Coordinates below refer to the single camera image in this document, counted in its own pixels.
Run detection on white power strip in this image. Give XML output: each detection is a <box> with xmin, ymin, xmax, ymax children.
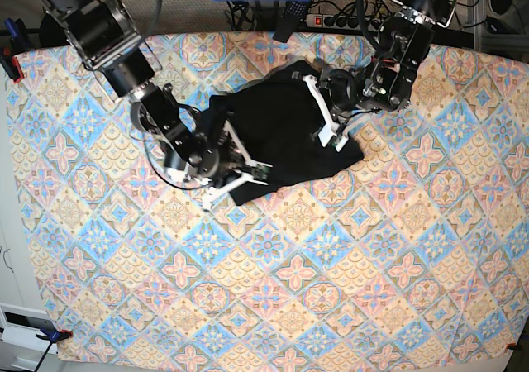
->
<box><xmin>305</xmin><ymin>12</ymin><xmax>388</xmax><ymax>33</ymax></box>

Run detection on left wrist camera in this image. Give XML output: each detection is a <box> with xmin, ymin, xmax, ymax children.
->
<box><xmin>329</xmin><ymin>134</ymin><xmax>350</xmax><ymax>152</ymax></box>

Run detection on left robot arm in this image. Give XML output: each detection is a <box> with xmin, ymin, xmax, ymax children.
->
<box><xmin>203</xmin><ymin>0</ymin><xmax>458</xmax><ymax>209</ymax></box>

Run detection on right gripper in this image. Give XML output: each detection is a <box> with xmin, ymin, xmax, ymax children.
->
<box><xmin>163</xmin><ymin>120</ymin><xmax>272</xmax><ymax>211</ymax></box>

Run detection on blue orange clamp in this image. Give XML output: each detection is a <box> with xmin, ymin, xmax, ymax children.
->
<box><xmin>36</xmin><ymin>328</ymin><xmax>73</xmax><ymax>344</ymax></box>

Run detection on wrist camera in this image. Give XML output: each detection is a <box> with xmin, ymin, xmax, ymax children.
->
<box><xmin>249</xmin><ymin>165</ymin><xmax>272</xmax><ymax>186</ymax></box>
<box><xmin>329</xmin><ymin>134</ymin><xmax>350</xmax><ymax>152</ymax></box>

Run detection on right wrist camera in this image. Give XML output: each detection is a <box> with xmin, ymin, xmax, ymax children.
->
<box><xmin>249</xmin><ymin>165</ymin><xmax>272</xmax><ymax>186</ymax></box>

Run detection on black T-shirt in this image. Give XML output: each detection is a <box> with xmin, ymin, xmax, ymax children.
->
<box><xmin>201</xmin><ymin>60</ymin><xmax>364</xmax><ymax>206</ymax></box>

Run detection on patterned tablecloth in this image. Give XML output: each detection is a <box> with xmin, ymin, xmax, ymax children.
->
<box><xmin>4</xmin><ymin>46</ymin><xmax>528</xmax><ymax>371</ymax></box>

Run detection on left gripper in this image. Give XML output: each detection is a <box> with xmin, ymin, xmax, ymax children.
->
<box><xmin>292</xmin><ymin>68</ymin><xmax>364</xmax><ymax>145</ymax></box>

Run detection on white cabinet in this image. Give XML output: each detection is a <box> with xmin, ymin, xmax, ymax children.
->
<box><xmin>1</xmin><ymin>77</ymin><xmax>53</xmax><ymax>370</ymax></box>

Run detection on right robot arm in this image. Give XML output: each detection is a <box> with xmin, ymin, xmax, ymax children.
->
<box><xmin>41</xmin><ymin>0</ymin><xmax>270</xmax><ymax>192</ymax></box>

